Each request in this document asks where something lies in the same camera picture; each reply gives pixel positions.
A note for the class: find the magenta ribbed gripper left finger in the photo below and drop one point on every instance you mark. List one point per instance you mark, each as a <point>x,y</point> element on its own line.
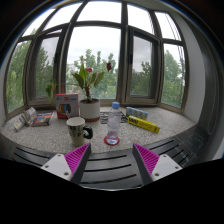
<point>71,165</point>

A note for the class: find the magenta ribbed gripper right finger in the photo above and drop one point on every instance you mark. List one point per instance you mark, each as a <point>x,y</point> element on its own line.
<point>152,166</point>

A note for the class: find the clear plastic water bottle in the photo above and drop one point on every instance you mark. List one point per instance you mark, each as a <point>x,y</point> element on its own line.
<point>113,126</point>

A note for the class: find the black slatted radiator cover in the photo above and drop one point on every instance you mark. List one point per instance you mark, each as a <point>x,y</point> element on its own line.
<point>112,170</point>

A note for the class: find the yellow long box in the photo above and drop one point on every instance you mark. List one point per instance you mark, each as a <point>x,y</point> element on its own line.
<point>143,124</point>

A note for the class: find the colourful book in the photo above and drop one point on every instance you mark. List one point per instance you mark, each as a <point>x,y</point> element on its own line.
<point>42,119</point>

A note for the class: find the dark magazine flat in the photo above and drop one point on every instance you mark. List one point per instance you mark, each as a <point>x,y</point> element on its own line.
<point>119,117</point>

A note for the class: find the light blue small box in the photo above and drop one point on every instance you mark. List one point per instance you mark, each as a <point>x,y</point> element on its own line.
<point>130,111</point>

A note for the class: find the white flower pot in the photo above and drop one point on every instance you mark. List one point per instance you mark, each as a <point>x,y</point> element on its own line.
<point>90,111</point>

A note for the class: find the red white box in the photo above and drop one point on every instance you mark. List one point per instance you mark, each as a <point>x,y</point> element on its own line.
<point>67,104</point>

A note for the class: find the white packet leaning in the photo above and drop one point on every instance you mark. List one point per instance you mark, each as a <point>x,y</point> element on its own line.
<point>25,119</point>

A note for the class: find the green plant red flowers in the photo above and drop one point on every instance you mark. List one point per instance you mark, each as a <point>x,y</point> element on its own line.
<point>87,78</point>

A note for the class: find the brown framed bay window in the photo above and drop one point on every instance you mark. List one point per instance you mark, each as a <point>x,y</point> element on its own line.
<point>137,45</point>

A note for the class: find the white mug black handle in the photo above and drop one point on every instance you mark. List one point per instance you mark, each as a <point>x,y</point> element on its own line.
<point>78,131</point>

